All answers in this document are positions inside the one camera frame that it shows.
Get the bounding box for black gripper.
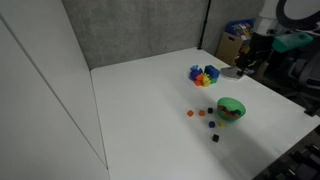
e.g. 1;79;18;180
236;32;274;72

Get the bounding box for green plastic bowl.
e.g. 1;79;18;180
217;97;246;121

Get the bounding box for orange blocks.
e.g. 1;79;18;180
218;105;241;117

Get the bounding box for orange block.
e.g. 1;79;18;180
198;110;205;116
187;110;194;117

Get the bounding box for black block front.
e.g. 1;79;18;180
212;134;220;142

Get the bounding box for dark purple block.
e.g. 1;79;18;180
208;121;216;128

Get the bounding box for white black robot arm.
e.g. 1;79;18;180
236;0;320;72

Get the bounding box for dark block near bowl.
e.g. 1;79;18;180
207;107;214;114

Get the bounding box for toy storage shelf with bins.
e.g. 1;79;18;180
215;19;254;66

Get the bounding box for colourful toy block pile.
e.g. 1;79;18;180
189;65;220;87

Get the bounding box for black vertical pole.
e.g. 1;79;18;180
197;0;212;50

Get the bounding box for yellow block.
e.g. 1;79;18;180
218;121;226;127

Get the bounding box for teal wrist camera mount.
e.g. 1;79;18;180
272;32;313;53

